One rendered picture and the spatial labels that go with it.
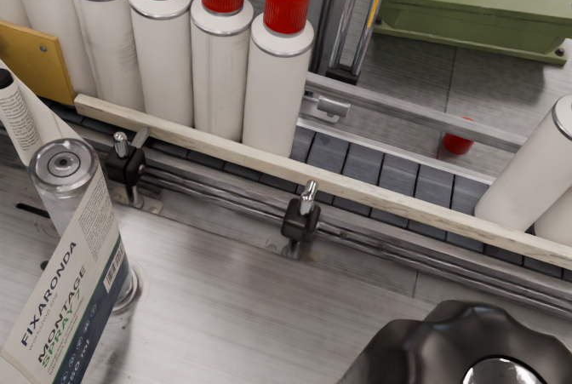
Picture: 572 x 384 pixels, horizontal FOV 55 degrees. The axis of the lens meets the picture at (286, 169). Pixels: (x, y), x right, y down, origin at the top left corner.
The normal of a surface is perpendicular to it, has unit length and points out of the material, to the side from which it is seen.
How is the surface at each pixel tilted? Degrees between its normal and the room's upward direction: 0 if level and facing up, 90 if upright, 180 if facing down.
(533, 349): 12
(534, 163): 90
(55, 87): 90
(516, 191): 90
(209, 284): 0
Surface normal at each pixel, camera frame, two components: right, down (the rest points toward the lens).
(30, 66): -0.29, 0.77
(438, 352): -0.01, -0.65
